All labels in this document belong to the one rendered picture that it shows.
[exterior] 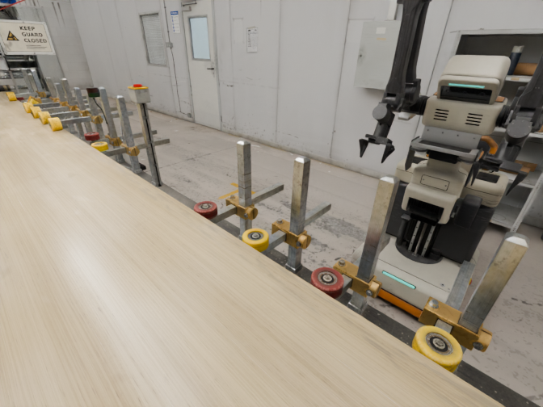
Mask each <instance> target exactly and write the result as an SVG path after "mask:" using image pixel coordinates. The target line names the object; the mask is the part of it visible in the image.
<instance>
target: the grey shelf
mask: <svg viewBox="0 0 543 407"><path fill-rule="evenodd" d="M472 38H473V39H472ZM471 40H472V42H471ZM470 43H471V44H470ZM469 46H470V48H469ZM514 46H524V48H523V51H522V54H521V56H520V59H519V61H518V62H521V63H538V62H539V60H540V59H541V55H542V53H543V28H525V29H484V30H457V34H456V38H455V40H454V43H453V47H452V51H451V54H450V57H449V59H448V60H450V58H452V57H453V56H456V55H467V53H468V55H477V56H505V57H508V58H509V56H510V55H511V52H512V50H513V48H514ZM468 50H469V52H468ZM531 78H532V76H528V75H514V74H513V75H507V77H506V80H505V83H504V84H503V87H502V89H501V91H500V92H499V96H501V97H504V98H507V104H506V105H509V106H511V104H512V101H513V99H514V98H515V96H516V92H517V91H518V89H519V87H520V86H524V87H525V86H526V85H527V84H528V83H529V81H530V80H531ZM505 132H506V129H505V128H502V127H501V128H499V127H495V130H494V131H493V132H492V133H491V134H490V135H487V136H490V137H491V138H492V139H493V140H494V141H495V142H496V144H497V145H498V147H499V145H500V143H501V141H502V139H503V137H504V134H505ZM542 159H543V132H534V133H532V132H530V133H529V135H528V137H527V139H526V141H525V142H524V145H523V147H522V149H521V151H520V152H519V154H518V156H517V158H516V160H519V161H523V162H530V163H534V164H537V167H536V169H535V170H534V172H532V171H529V173H528V175H527V177H525V179H524V180H523V181H522V182H521V183H519V184H518V185H517V186H515V187H514V188H513V189H512V190H511V191H510V192H509V194H508V195H507V196H505V195H506V194H507V191H508V189H509V188H510V186H511V185H512V183H513V181H514V180H515V178H516V176H517V174H511V173H508V172H503V171H499V172H495V171H494V172H495V173H499V174H505V175H506V176H508V178H509V180H508V183H507V187H506V189H505V192H504V193H503V196H502V198H501V200H500V201H499V204H498V205H497V207H496V209H495V213H494V215H493V216H492V218H491V220H490V222H491V223H494V224H498V225H501V226H504V227H507V228H509V229H511V230H510V232H516V230H517V229H518V227H519V225H520V223H521V221H522V220H523V219H524V216H525V214H526V212H527V211H528V209H529V207H530V206H531V204H532V202H533V200H534V199H535V197H536V195H537V193H538V191H539V190H540V189H541V186H542V184H543V161H542V162H541V160H542ZM540 163H541V164H540ZM539 165H540V166H539ZM538 166H539V168H538ZM537 168H538V170H537ZM527 188H528V189H527ZM526 189H527V190H526ZM525 191H526V192H525ZM523 195H524V196H523ZM522 196H523V198H522ZM521 198H522V199H521ZM520 200H521V201H520ZM518 204H519V205H518ZM517 205H518V207H517ZM513 230H514V231H513Z"/></svg>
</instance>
